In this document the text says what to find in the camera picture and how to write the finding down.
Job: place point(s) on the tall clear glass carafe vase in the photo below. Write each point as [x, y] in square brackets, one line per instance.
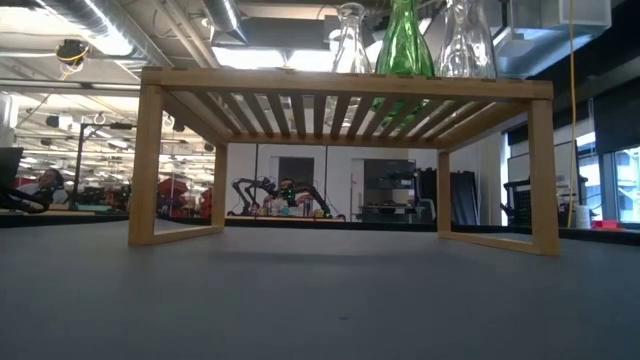
[351, 45]

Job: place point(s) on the conical green glass vase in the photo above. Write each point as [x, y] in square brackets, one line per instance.
[405, 45]

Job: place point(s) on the clear swirl glass vase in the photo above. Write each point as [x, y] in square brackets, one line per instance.
[467, 45]

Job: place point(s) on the black background robot arm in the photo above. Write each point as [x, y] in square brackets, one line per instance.
[245, 187]
[317, 195]

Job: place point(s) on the wooden slatted shelf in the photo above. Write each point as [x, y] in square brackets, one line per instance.
[350, 82]

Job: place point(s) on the person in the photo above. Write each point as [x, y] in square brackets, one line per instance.
[287, 186]
[47, 182]

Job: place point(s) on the dark curtain panel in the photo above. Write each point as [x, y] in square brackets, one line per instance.
[465, 200]

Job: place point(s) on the red cabinet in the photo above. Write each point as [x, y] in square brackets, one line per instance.
[172, 192]

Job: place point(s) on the black crate cart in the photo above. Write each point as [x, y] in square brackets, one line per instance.
[520, 200]

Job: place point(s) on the black metal stand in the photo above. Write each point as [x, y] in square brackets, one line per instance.
[78, 165]

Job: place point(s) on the white paper roll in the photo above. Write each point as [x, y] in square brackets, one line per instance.
[582, 217]

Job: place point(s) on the red tray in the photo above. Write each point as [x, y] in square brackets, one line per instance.
[606, 224]

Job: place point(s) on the dark monitor screen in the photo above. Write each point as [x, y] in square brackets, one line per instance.
[12, 165]

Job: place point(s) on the dark wall tool panel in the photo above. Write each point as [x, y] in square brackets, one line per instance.
[390, 175]

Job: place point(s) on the silver ceiling air duct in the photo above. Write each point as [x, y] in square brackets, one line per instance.
[525, 50]

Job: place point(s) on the ribbed round air duct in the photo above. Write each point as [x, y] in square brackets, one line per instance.
[100, 20]

